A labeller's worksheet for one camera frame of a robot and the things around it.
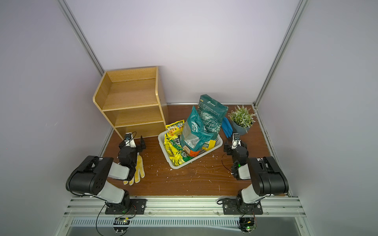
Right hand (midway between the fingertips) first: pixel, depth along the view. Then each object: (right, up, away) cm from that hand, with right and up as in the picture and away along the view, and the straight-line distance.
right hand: (236, 138), depth 90 cm
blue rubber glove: (-3, +6, +10) cm, 12 cm away
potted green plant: (+4, +12, -1) cm, 13 cm away
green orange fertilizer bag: (-26, +4, -14) cm, 30 cm away
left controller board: (-64, -39, -18) cm, 77 cm away
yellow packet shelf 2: (-43, +1, -1) cm, 43 cm away
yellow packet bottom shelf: (-36, -11, -8) cm, 39 cm away
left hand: (-64, +1, -1) cm, 64 cm away
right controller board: (-1, -38, -22) cm, 44 cm away
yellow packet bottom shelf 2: (-38, -3, -6) cm, 38 cm away
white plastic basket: (-47, 0, -1) cm, 47 cm away
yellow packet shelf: (-38, +6, -1) cm, 38 cm away
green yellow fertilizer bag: (-16, +16, -7) cm, 24 cm away
